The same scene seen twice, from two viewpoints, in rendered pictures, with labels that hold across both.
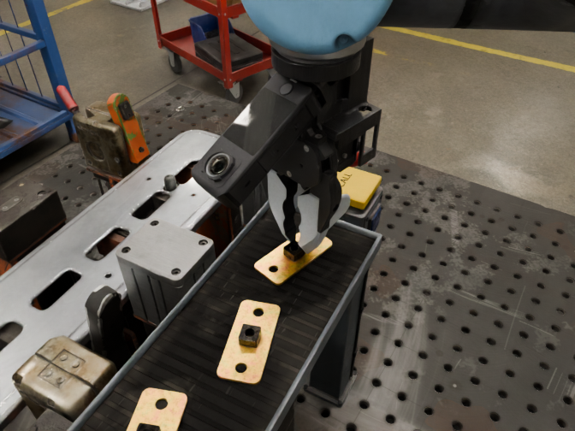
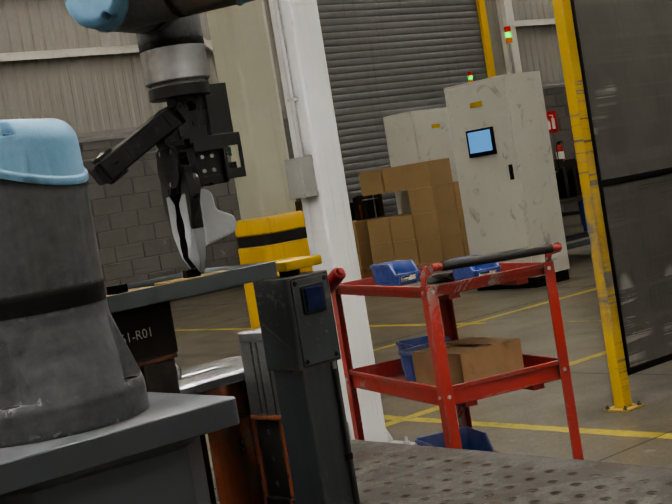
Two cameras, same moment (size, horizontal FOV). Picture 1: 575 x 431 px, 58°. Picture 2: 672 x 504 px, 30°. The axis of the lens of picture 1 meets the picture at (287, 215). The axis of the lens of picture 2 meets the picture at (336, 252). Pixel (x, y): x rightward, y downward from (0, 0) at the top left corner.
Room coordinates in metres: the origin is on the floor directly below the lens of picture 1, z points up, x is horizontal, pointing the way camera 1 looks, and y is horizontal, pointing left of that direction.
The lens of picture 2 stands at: (-0.93, -0.63, 1.24)
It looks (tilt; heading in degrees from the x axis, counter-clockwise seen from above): 3 degrees down; 19
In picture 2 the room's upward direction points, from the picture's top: 9 degrees counter-clockwise
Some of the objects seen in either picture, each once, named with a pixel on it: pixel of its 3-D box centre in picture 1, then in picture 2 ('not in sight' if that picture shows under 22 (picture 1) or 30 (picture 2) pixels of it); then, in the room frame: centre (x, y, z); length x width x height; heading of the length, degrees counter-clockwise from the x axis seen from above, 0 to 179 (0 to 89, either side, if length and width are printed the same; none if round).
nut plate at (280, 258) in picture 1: (293, 251); (191, 274); (0.38, -0.01, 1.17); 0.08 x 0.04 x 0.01; 135
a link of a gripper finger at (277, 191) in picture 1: (297, 195); (199, 229); (0.41, -0.01, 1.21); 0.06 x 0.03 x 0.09; 135
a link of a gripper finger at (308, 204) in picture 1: (328, 214); (212, 228); (0.38, -0.04, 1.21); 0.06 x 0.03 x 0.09; 135
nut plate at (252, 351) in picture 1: (250, 336); (117, 290); (0.27, 0.03, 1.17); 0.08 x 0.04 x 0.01; 168
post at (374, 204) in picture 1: (338, 305); (319, 450); (0.50, -0.08, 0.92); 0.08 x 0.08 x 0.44; 62
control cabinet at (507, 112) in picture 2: not in sight; (502, 159); (11.03, 1.66, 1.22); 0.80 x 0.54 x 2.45; 58
